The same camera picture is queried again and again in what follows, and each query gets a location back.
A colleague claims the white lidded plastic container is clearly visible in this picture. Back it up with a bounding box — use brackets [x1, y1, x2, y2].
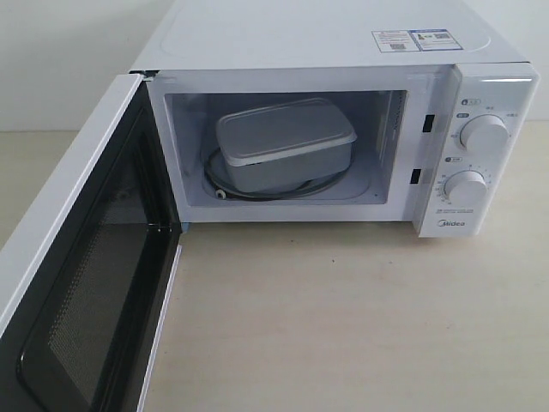
[215, 98, 357, 193]

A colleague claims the white microwave door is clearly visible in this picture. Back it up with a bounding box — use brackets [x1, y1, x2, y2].
[1, 73, 181, 411]

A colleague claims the white Midea microwave oven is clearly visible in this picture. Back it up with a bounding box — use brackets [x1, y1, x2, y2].
[131, 1, 540, 238]

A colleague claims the lower white timer knob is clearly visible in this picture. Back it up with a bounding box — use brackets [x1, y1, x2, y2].
[443, 170, 487, 205]

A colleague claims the white warning label sticker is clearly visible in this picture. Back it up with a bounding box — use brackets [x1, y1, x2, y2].
[372, 30, 420, 53]

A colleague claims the upper white power knob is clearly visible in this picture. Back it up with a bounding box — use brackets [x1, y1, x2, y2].
[459, 114, 510, 154]

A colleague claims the blue energy label sticker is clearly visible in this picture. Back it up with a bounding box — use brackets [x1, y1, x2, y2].
[409, 29, 462, 52]

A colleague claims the black turntable roller ring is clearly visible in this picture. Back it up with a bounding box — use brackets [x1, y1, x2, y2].
[204, 148, 340, 202]

